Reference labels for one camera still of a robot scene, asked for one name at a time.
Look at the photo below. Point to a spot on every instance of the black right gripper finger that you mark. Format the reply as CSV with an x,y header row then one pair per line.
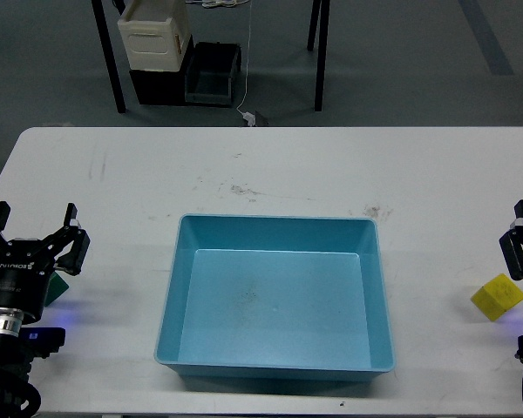
x,y
511,244

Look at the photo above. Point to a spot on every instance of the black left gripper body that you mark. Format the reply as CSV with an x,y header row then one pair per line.
x,y
26,267

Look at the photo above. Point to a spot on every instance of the green wooden block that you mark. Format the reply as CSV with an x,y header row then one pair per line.
x,y
57,287

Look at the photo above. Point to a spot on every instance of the yellow wooden block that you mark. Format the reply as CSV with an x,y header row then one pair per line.
x,y
496,297

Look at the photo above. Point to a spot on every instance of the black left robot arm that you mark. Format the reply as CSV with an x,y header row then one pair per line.
x,y
20,344

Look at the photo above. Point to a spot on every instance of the blue plastic center box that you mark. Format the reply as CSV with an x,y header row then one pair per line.
x,y
276,298

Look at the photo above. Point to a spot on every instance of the black storage bin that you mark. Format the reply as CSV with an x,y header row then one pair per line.
x,y
163,87

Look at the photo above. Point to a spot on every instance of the dark grey open bin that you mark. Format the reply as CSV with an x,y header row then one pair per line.
x,y
211,74

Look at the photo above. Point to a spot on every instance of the white power adapter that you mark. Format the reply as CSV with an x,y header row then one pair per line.
x,y
249,119

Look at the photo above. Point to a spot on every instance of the black left table leg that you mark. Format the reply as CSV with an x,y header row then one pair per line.
x,y
110,62

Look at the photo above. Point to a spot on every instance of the black table leg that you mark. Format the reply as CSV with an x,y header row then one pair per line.
x,y
110,62
318,36

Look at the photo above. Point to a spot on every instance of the cream plastic crate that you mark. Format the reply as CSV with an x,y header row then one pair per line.
x,y
156,34

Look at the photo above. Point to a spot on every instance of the black right table leg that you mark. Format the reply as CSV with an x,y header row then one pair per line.
x,y
318,36

